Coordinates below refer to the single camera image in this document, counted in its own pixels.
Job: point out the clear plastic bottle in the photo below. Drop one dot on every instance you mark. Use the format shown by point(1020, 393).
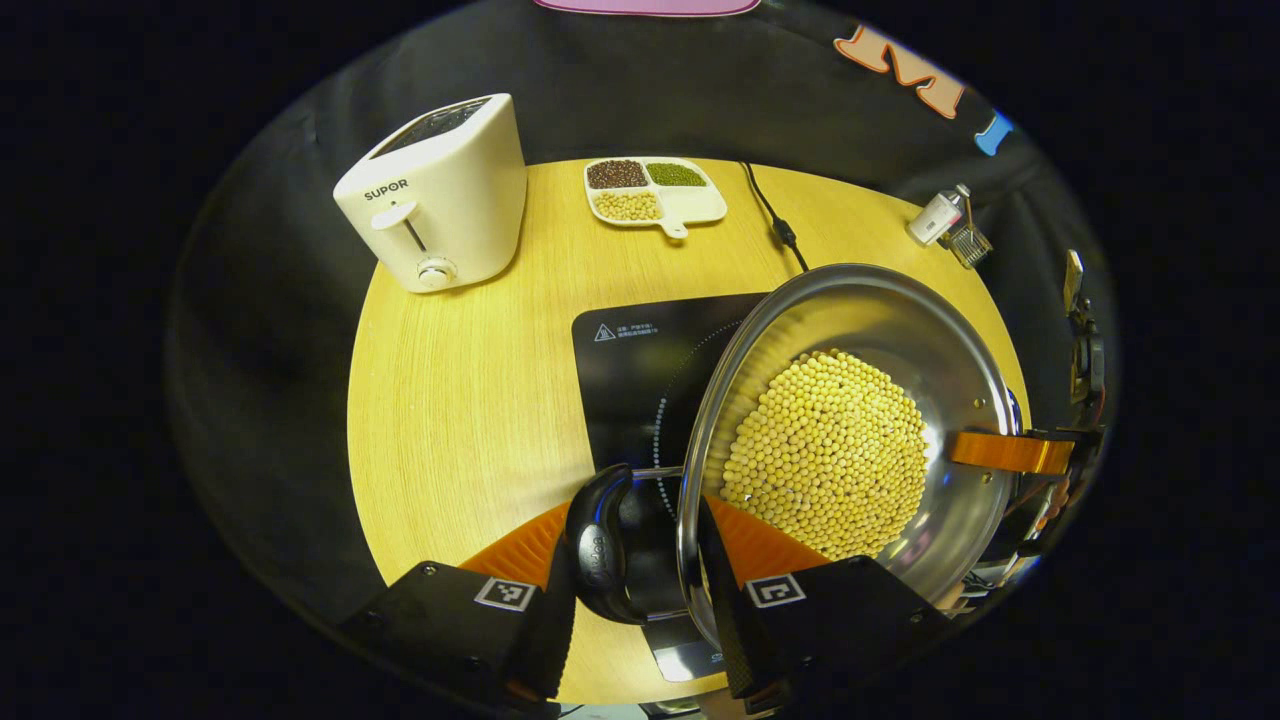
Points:
point(935, 218)

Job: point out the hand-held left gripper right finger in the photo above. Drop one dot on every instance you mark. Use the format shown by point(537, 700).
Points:
point(850, 620)

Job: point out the white divided bean dish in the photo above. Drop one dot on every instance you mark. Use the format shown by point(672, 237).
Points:
point(690, 205)

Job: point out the white toaster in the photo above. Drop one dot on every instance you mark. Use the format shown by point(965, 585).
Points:
point(450, 200)

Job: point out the stainless steel pot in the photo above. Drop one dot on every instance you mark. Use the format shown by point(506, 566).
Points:
point(880, 310)

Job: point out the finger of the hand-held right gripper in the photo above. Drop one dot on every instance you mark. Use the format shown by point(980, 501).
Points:
point(1010, 452)

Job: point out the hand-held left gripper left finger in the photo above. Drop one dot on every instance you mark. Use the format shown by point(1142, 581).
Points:
point(470, 620)

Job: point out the small glass jar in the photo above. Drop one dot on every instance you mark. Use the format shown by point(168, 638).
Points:
point(970, 245)

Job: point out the thin wooden stick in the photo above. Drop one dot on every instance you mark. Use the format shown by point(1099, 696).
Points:
point(967, 208)

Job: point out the black induction cooktop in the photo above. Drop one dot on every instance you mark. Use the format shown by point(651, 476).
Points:
point(640, 380)

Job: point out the pile of yellow soybeans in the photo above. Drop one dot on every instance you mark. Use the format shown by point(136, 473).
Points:
point(830, 450)

